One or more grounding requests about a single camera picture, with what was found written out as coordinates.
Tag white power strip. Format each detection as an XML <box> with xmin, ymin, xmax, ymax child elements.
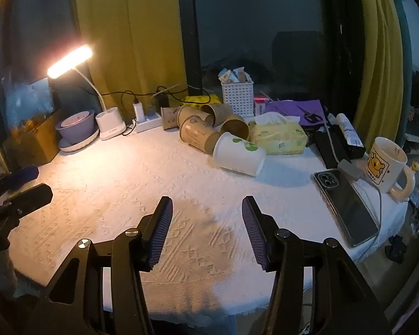
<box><xmin>131</xmin><ymin>112</ymin><xmax>163</xmax><ymax>133</ymax></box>

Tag white plastic basket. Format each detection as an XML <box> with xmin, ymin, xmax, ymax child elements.
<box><xmin>222</xmin><ymin>78</ymin><xmax>255</xmax><ymax>116</ymax></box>

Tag white desk lamp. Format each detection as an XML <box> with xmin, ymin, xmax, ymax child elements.
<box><xmin>47</xmin><ymin>44</ymin><xmax>127</xmax><ymax>141</ymax></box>

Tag purple folder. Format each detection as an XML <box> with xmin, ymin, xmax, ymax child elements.
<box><xmin>265</xmin><ymin>99</ymin><xmax>327</xmax><ymax>126</ymax></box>

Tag yellow curtain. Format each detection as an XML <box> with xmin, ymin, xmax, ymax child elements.
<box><xmin>70</xmin><ymin>0</ymin><xmax>189</xmax><ymax>112</ymax></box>
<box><xmin>353</xmin><ymin>0</ymin><xmax>406</xmax><ymax>143</ymax></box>

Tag brown cardboard box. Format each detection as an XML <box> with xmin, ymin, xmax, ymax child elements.
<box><xmin>3</xmin><ymin>110</ymin><xmax>61</xmax><ymax>168</ymax></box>

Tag pale printed paper cup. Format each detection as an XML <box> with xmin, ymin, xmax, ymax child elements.
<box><xmin>161</xmin><ymin>107</ymin><xmax>181</xmax><ymax>130</ymax></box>

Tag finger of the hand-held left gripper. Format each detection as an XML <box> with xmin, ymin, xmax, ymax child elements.
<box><xmin>0</xmin><ymin>165</ymin><xmax>40</xmax><ymax>192</ymax></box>
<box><xmin>2</xmin><ymin>183</ymin><xmax>54</xmax><ymax>217</ymax></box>

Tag white charging cable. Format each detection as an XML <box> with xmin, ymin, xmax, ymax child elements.
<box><xmin>356</xmin><ymin>178</ymin><xmax>384</xmax><ymax>242</ymax></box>

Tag black scissors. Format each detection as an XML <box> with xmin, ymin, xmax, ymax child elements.
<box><xmin>297</xmin><ymin>106</ymin><xmax>323</xmax><ymax>123</ymax></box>

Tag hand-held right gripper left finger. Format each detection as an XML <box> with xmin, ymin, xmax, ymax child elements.
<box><xmin>23</xmin><ymin>196</ymin><xmax>174</xmax><ymax>335</ymax></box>

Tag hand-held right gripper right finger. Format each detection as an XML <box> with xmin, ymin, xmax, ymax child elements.
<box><xmin>242</xmin><ymin>196</ymin><xmax>393</xmax><ymax>335</ymax></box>

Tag white tube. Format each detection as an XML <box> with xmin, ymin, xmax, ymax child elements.
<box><xmin>335</xmin><ymin>113</ymin><xmax>364</xmax><ymax>146</ymax></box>

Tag long black box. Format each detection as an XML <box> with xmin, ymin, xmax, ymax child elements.
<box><xmin>312</xmin><ymin>126</ymin><xmax>366</xmax><ymax>170</ymax></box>

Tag blue plastic bag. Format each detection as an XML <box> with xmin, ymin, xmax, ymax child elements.
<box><xmin>5</xmin><ymin>77</ymin><xmax>54</xmax><ymax>123</ymax></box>

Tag white textured tablecloth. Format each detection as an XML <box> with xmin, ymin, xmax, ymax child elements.
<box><xmin>7</xmin><ymin>119</ymin><xmax>409</xmax><ymax>325</ymax></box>

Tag grey charger adapter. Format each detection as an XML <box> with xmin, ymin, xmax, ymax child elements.
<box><xmin>337</xmin><ymin>160</ymin><xmax>362</xmax><ymax>183</ymax></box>

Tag small black object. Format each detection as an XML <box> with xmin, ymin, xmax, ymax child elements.
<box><xmin>386</xmin><ymin>235</ymin><xmax>407</xmax><ymax>264</ymax></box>

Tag white paper cup green print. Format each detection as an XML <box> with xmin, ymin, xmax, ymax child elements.
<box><xmin>212</xmin><ymin>132</ymin><xmax>267</xmax><ymax>177</ymax></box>

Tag bundle of snack packets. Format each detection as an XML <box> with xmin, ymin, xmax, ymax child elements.
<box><xmin>218</xmin><ymin>67</ymin><xmax>250</xmax><ymax>85</ymax></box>

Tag yellow tissue pack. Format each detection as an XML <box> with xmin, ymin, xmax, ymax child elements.
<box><xmin>249</xmin><ymin>112</ymin><xmax>308</xmax><ymax>156</ymax></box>

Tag large brown printed paper cup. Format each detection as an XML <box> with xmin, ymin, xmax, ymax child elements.
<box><xmin>179</xmin><ymin>115</ymin><xmax>221</xmax><ymax>154</ymax></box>

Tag black cable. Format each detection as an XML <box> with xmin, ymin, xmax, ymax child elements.
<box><xmin>91</xmin><ymin>85</ymin><xmax>210</xmax><ymax>137</ymax></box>

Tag cream mug bear print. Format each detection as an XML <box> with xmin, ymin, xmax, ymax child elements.
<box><xmin>365</xmin><ymin>137</ymin><xmax>419</xmax><ymax>203</ymax></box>

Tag yellow packet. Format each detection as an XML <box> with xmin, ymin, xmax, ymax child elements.
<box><xmin>184</xmin><ymin>94</ymin><xmax>222</xmax><ymax>107</ymax></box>

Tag smartphone in clear case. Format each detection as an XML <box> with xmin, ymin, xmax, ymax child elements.
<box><xmin>313</xmin><ymin>168</ymin><xmax>380</xmax><ymax>249</ymax></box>

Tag person's left forearm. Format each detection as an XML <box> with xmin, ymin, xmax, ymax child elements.
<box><xmin>0</xmin><ymin>249</ymin><xmax>20</xmax><ymax>301</ymax></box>

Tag purple bowl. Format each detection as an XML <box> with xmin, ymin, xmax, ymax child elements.
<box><xmin>55</xmin><ymin>110</ymin><xmax>96</xmax><ymax>144</ymax></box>

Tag white plate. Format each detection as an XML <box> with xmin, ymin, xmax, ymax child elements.
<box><xmin>59</xmin><ymin>127</ymin><xmax>100</xmax><ymax>153</ymax></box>

